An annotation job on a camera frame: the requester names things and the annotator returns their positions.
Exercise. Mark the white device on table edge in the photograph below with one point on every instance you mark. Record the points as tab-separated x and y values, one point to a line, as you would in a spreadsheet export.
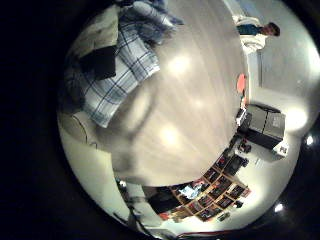
241	116

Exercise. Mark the black cabinet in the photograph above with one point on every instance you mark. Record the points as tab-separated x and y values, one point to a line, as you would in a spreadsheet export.
268	125

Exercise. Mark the blue white plaid cloth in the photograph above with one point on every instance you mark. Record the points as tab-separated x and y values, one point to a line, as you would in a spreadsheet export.
130	66

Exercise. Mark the small white box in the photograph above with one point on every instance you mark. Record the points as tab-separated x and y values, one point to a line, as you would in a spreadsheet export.
281	149

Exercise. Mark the black chair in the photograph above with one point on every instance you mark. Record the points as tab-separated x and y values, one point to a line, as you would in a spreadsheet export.
163	200

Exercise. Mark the wooden cubby shelf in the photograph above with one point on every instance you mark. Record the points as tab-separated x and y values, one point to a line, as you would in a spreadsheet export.
216	193

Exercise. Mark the person in white top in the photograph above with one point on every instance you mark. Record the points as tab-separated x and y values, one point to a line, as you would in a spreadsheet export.
253	35

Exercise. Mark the red round object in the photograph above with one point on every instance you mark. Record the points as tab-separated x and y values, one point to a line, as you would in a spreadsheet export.
241	83

